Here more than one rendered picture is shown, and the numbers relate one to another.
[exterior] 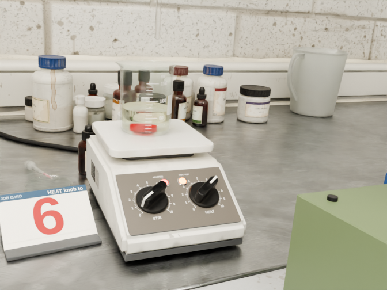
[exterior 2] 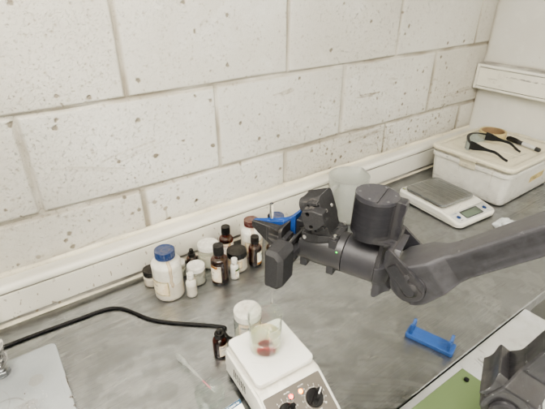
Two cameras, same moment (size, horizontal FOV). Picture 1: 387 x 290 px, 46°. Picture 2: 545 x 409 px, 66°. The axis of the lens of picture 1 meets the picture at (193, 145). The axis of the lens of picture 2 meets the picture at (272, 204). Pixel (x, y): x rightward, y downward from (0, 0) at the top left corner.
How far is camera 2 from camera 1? 47 cm
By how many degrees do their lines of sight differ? 14
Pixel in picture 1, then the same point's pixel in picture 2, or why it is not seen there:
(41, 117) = (164, 293)
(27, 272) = not seen: outside the picture
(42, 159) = (183, 344)
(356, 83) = (374, 176)
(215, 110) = not seen: hidden behind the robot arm
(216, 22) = (268, 164)
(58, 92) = (174, 275)
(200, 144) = (305, 360)
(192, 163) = (302, 372)
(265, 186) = (336, 342)
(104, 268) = not seen: outside the picture
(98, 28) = (182, 195)
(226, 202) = (328, 398)
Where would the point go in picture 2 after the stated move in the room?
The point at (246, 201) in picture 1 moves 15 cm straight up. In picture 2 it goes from (329, 365) to (335, 309)
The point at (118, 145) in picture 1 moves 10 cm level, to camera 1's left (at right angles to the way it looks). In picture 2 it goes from (259, 377) to (199, 385)
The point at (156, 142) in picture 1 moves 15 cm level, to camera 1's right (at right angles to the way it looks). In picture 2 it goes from (279, 364) to (360, 355)
